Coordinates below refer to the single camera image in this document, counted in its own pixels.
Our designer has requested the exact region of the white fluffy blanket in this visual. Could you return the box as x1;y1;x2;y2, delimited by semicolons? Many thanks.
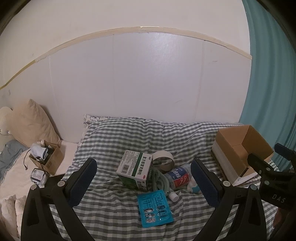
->
0;138;79;239

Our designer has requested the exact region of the blue denim garment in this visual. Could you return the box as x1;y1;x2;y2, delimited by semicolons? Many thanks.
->
0;140;28;183

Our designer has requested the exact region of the small white tube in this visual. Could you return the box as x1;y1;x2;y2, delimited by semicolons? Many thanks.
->
168;192;179;202

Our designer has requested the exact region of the blue white tissue packet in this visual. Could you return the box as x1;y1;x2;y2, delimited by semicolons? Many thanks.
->
187;178;201;194

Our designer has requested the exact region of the open cardboard box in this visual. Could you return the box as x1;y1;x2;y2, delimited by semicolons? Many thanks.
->
212;125;274;186

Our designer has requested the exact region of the small white blue packet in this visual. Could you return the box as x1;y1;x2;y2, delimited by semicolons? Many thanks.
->
30;168;48;186

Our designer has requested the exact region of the patterned white pillow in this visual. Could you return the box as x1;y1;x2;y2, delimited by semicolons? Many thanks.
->
83;114;113;131

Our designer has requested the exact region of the green white medicine box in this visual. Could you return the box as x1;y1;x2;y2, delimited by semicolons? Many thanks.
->
116;150;152;191

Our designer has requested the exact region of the beige pillow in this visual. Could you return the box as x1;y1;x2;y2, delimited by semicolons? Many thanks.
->
6;99;61;147

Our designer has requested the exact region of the white tape roll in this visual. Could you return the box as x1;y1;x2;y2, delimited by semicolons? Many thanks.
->
152;151;175;172

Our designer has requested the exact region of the teal curtain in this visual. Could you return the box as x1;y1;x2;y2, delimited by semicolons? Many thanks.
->
238;0;296;172

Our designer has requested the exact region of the clear plastic bottle blue label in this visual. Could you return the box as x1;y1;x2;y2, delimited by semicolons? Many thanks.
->
164;163;192;190

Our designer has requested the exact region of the small brown cardboard box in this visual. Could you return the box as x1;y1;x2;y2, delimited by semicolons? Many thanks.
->
29;141;64;176

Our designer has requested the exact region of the person's right hand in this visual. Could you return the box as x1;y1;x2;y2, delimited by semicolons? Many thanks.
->
273;208;295;235

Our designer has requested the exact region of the blue blister pack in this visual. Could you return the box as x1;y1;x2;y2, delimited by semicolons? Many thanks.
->
137;190;174;228

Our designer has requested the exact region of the white plush pillow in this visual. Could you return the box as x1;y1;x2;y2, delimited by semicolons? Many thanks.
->
0;106;15;152

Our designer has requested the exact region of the black cable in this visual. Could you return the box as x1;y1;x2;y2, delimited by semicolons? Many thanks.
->
23;149;46;171

